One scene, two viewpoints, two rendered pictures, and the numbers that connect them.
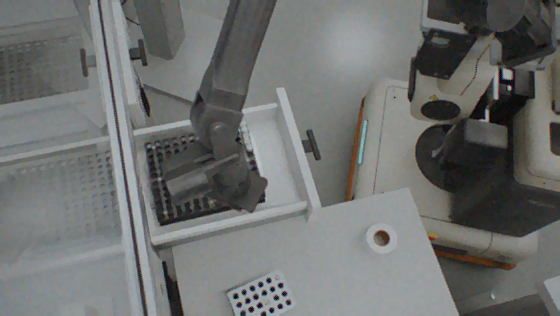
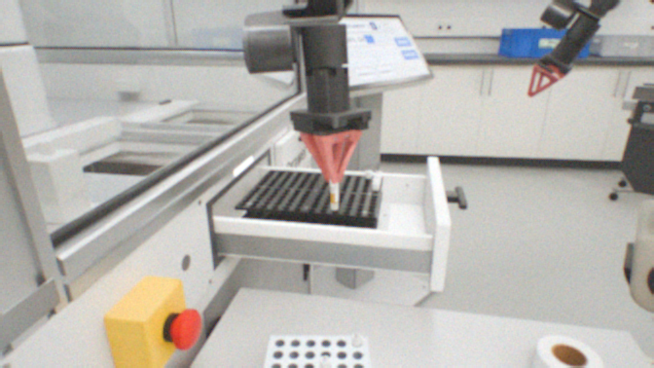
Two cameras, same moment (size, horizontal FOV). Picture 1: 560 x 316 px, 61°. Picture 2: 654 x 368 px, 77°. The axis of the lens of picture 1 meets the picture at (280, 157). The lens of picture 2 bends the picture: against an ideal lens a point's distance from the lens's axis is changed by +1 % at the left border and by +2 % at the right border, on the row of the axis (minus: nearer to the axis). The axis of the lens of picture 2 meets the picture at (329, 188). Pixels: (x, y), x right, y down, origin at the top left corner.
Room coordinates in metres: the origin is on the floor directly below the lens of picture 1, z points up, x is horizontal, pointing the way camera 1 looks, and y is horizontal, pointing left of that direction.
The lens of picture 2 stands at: (-0.16, -0.23, 1.17)
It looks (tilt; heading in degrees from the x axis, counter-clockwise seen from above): 22 degrees down; 34
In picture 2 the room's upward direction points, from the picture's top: straight up
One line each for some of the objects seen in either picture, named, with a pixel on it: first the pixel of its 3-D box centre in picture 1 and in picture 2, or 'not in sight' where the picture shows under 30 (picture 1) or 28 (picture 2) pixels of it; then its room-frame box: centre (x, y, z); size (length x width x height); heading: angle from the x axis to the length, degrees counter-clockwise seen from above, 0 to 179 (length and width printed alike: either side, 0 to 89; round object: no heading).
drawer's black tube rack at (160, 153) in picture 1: (205, 174); (315, 206); (0.36, 0.15, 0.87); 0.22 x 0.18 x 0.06; 114
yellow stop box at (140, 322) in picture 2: not in sight; (153, 324); (0.02, 0.11, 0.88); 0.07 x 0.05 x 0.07; 24
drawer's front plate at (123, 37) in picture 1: (128, 63); (296, 150); (0.60, 0.39, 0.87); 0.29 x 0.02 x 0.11; 24
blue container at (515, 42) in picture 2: not in sight; (542, 42); (3.86, 0.35, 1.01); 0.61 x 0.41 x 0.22; 117
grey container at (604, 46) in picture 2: not in sight; (620, 45); (4.22, -0.20, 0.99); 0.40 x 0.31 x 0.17; 117
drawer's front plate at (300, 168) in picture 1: (295, 154); (433, 213); (0.44, -0.03, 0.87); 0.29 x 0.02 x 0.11; 24
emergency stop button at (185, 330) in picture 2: not in sight; (182, 328); (0.03, 0.08, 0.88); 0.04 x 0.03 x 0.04; 24
